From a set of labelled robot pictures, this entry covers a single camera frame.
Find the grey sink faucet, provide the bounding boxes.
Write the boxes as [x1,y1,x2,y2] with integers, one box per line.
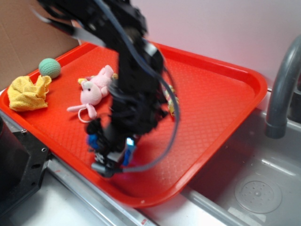
[265,36,301,139]

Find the brown cardboard panel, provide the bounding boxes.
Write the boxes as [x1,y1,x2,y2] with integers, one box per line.
[0,0,79,89]

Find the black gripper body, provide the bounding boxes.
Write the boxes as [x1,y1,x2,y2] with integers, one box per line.
[86,81,167,178]

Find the green textured ball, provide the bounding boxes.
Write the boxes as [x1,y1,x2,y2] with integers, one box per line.
[38,58,61,79]

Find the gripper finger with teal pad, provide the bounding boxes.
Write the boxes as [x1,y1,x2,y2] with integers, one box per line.
[86,134,101,153]
[122,137,136,165]

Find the pink plush bunny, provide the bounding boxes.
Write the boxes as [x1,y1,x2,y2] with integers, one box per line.
[67,65,114,123]

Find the yellow cloth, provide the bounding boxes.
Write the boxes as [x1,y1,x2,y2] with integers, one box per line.
[7,75,52,112]

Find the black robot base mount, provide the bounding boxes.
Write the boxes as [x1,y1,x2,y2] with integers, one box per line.
[0,119,49,217]

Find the red plastic tray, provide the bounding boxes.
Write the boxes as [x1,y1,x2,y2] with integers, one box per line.
[0,44,267,208]

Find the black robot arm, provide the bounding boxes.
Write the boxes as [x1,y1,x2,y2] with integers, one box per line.
[39,0,166,178]

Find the grey braided cable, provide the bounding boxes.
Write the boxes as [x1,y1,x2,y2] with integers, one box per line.
[94,0,181,174]

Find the grey sink basin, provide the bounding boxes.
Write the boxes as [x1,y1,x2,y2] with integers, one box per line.
[144,110,301,226]

